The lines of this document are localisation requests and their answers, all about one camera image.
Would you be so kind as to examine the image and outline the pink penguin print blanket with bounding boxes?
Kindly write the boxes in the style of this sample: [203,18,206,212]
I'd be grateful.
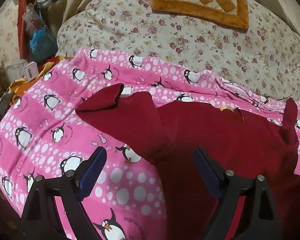
[0,47,300,240]

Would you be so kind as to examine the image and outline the dark red garment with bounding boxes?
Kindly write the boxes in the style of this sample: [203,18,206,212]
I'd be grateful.
[75,84,300,240]

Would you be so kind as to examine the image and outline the red hanging cloth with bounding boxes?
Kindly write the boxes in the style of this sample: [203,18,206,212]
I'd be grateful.
[17,0,33,55]

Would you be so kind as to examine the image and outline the blue plastic bag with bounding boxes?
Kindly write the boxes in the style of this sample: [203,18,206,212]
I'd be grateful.
[29,26,58,61]

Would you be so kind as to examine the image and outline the white labelled box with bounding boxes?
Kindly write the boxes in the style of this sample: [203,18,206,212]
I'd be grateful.
[22,61,39,82]

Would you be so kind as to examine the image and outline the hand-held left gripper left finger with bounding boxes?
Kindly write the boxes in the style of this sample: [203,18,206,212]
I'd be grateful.
[19,146,108,240]

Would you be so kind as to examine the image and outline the clear plastic bag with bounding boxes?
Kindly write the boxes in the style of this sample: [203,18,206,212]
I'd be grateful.
[22,4,44,34]

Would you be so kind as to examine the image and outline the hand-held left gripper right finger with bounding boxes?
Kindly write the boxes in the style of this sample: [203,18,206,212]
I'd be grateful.
[193,147,283,240]

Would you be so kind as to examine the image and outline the floral pillow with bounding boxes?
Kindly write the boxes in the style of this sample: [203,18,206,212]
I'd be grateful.
[0,0,23,68]

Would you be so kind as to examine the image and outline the floral quilt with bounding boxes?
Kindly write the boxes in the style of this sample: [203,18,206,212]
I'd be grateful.
[57,0,300,105]

